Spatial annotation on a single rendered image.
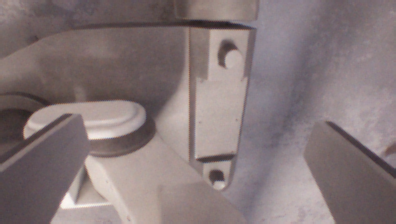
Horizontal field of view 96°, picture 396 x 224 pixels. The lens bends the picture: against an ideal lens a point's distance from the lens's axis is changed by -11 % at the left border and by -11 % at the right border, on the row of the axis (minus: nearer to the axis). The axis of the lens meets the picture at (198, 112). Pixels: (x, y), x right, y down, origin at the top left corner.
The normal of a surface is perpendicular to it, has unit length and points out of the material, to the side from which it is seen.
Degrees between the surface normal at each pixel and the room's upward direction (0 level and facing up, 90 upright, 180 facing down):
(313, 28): 0
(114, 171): 90
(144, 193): 90
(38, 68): 0
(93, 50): 0
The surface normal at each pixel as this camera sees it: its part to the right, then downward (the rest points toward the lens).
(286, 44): 0.18, 0.48
